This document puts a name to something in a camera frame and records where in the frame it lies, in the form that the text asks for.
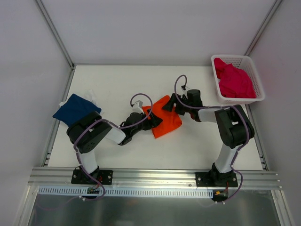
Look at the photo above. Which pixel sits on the aluminium front rail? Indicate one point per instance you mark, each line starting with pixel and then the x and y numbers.
pixel 154 178

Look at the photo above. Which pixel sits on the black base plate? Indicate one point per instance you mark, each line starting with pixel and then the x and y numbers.
pixel 80 178
pixel 210 179

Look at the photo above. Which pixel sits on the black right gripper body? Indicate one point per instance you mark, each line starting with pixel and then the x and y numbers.
pixel 178 105

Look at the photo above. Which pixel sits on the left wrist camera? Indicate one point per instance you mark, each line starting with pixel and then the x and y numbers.
pixel 137 107

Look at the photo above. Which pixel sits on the white slotted cable duct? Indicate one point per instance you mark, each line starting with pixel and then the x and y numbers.
pixel 126 192

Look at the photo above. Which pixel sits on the folded navy blue t shirt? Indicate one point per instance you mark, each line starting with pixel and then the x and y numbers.
pixel 75 109

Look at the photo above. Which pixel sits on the white plastic basket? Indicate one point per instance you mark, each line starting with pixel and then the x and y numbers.
pixel 245 63

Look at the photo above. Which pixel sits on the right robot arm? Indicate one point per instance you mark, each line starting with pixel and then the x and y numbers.
pixel 234 128

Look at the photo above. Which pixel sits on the magenta t shirt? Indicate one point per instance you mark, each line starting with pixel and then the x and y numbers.
pixel 233 82

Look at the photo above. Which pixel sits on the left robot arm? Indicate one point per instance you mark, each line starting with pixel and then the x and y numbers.
pixel 89 131

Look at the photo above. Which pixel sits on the orange t shirt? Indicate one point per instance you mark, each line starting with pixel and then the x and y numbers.
pixel 171 120

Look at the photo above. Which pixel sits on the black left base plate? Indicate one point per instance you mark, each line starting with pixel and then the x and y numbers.
pixel 80 178

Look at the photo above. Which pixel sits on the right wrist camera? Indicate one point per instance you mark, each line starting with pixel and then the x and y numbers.
pixel 185 90

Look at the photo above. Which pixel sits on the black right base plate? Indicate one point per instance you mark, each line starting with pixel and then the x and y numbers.
pixel 210 179

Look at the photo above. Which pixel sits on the folded white t shirt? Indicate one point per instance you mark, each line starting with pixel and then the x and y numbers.
pixel 86 98

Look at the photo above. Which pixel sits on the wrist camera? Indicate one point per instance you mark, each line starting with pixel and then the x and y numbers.
pixel 137 107
pixel 185 90

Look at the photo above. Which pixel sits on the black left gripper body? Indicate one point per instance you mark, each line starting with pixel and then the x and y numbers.
pixel 148 120

